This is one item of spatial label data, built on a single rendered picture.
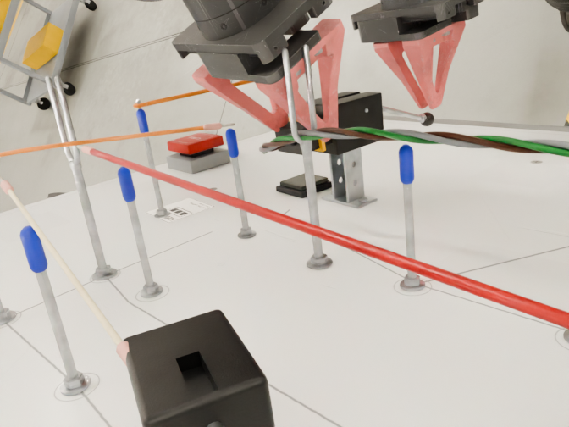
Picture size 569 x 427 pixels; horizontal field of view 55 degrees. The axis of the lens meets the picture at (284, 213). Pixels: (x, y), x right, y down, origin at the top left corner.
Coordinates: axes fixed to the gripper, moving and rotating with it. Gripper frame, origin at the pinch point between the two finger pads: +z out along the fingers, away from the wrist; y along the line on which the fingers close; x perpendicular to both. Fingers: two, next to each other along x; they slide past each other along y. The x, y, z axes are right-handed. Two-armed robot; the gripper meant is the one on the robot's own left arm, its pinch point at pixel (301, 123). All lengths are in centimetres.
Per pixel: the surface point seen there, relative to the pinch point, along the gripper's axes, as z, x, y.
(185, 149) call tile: 7.6, -0.2, -24.7
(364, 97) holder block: 2.6, 6.2, 0.3
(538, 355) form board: 4.0, -7.8, 21.2
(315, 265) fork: 4.6, -8.0, 6.1
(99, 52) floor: 82, 107, -374
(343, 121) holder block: 2.6, 3.3, 0.3
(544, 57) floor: 78, 114, -48
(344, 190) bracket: 9.7, 1.9, -2.1
